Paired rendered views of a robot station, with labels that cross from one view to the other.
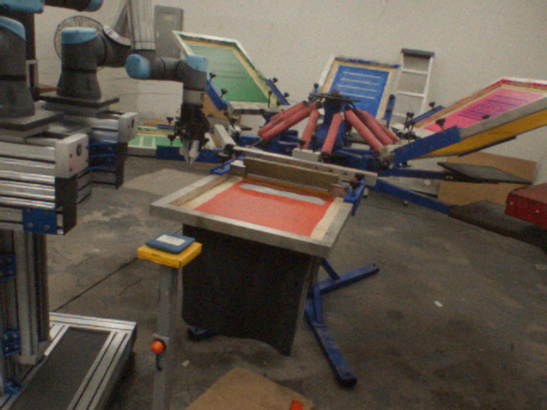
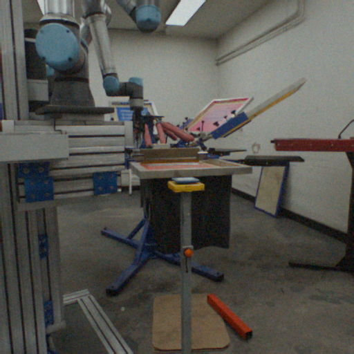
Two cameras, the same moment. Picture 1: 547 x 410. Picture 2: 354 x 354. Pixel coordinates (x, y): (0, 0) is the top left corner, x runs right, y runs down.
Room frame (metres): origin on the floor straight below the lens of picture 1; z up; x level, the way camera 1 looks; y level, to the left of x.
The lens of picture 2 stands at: (-0.01, 0.96, 1.18)
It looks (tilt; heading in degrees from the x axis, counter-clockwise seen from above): 8 degrees down; 330
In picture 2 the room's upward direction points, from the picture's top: straight up
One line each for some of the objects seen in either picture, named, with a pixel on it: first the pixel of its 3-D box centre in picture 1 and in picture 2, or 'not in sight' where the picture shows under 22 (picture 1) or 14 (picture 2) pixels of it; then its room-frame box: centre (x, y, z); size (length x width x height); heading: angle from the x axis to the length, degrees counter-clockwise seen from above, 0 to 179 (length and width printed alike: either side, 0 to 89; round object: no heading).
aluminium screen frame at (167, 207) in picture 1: (273, 198); (178, 164); (1.67, 0.00, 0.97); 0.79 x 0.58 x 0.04; 165
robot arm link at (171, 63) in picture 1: (168, 69); (116, 88); (1.60, 0.41, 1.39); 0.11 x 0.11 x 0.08; 61
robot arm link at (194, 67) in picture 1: (194, 73); (135, 88); (1.56, 0.31, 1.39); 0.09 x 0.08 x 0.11; 61
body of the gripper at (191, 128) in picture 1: (190, 121); (137, 119); (1.55, 0.31, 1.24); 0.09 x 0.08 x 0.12; 165
